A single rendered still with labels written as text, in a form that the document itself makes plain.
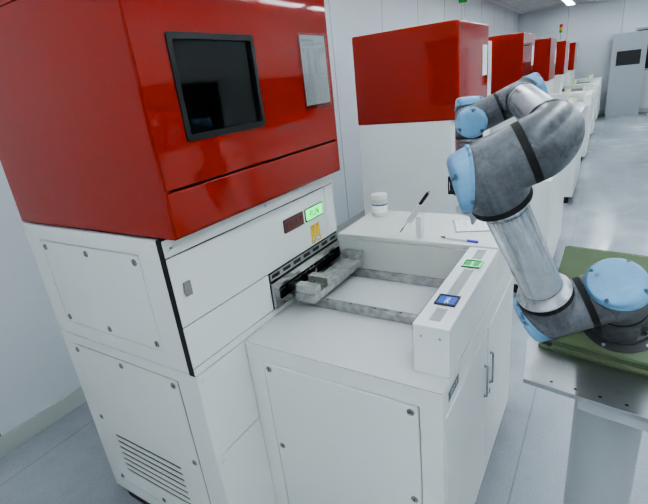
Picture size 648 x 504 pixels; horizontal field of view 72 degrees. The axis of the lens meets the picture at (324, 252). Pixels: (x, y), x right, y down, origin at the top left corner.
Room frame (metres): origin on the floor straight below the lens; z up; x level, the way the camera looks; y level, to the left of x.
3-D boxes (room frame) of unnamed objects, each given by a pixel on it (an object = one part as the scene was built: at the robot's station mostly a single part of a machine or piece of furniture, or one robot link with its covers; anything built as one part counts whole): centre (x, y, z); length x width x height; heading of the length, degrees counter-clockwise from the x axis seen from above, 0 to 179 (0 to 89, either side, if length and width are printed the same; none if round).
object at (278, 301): (1.52, 0.06, 0.89); 0.44 x 0.02 x 0.10; 146
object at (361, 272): (1.50, -0.26, 0.84); 0.50 x 0.02 x 0.03; 56
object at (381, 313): (1.28, -0.11, 0.84); 0.50 x 0.02 x 0.03; 56
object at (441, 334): (1.16, -0.39, 0.89); 0.55 x 0.09 x 0.14; 146
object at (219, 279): (1.38, 0.17, 1.02); 0.82 x 0.03 x 0.40; 146
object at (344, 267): (1.50, -0.02, 0.87); 0.36 x 0.08 x 0.03; 146
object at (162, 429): (1.57, 0.45, 0.41); 0.82 x 0.71 x 0.82; 146
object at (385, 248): (1.68, -0.42, 0.89); 0.62 x 0.35 x 0.14; 56
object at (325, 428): (1.42, -0.25, 0.41); 0.97 x 0.64 x 0.82; 146
